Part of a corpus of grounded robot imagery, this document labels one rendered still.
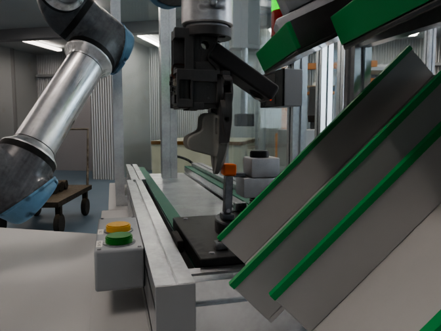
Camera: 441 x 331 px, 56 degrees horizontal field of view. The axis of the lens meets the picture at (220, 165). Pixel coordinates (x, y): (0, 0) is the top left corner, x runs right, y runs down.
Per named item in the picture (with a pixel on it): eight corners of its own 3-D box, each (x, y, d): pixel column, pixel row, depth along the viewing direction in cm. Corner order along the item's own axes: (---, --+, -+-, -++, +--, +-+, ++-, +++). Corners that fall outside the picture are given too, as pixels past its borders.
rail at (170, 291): (156, 374, 46) (155, 279, 45) (127, 211, 132) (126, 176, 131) (205, 366, 48) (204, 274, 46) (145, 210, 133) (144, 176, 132)
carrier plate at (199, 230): (199, 274, 52) (199, 258, 51) (172, 228, 75) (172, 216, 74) (369, 259, 58) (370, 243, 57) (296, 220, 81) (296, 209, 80)
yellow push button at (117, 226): (105, 240, 66) (105, 227, 66) (105, 233, 70) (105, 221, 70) (131, 238, 67) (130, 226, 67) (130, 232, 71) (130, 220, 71)
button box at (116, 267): (94, 293, 58) (93, 249, 58) (99, 249, 79) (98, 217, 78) (145, 287, 60) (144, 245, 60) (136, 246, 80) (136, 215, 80)
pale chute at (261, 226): (271, 324, 31) (229, 285, 31) (246, 264, 44) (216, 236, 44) (539, 58, 31) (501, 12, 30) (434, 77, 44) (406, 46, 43)
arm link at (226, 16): (225, 8, 65) (241, -8, 57) (225, 38, 65) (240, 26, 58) (177, 4, 63) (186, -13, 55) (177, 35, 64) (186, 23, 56)
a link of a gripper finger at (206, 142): (185, 175, 62) (184, 112, 61) (223, 173, 64) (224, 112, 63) (188, 177, 59) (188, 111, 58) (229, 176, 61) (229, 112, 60)
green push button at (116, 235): (105, 253, 60) (104, 239, 60) (105, 245, 64) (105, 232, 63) (133, 250, 61) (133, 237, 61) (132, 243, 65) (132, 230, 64)
